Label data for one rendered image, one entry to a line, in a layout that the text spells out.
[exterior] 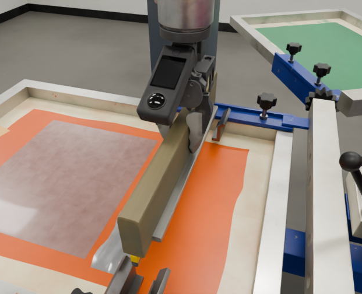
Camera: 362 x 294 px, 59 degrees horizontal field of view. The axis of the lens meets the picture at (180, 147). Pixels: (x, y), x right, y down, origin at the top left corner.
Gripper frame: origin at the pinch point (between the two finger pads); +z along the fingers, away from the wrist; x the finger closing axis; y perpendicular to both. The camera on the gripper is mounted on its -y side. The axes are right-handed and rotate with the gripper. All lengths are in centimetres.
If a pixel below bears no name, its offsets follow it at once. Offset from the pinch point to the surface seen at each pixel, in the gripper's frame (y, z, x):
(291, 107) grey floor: 211, 110, -32
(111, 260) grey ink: -16.5, 12.7, 6.5
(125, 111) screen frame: 25.2, 12.6, 24.0
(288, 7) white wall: 379, 75, -13
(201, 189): 4.0, 13.5, -3.3
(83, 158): 5.1, 13.6, 24.9
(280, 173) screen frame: 9.9, 10.0, -17.8
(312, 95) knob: 36.1, 5.6, -22.8
